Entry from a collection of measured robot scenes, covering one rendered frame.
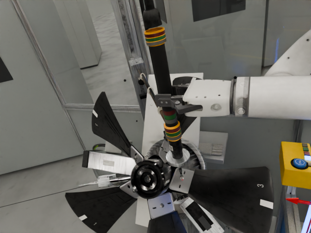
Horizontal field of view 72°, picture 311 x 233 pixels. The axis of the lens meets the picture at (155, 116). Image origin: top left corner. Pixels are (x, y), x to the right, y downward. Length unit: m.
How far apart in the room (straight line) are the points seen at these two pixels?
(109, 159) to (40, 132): 1.96
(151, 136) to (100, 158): 0.25
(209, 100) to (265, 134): 1.02
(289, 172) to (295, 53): 0.51
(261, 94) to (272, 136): 1.01
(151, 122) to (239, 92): 0.60
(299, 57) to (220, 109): 0.20
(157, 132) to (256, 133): 0.69
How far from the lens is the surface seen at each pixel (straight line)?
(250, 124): 1.40
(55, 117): 2.69
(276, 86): 0.46
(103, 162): 0.98
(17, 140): 3.01
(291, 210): 1.09
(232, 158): 1.60
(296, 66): 0.56
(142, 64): 1.10
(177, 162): 0.62
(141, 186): 0.71
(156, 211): 0.76
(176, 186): 0.70
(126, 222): 2.14
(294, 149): 1.02
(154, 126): 0.99
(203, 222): 0.83
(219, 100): 0.45
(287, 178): 0.97
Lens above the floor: 1.73
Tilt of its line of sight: 32 degrees down
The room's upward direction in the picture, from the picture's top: 13 degrees counter-clockwise
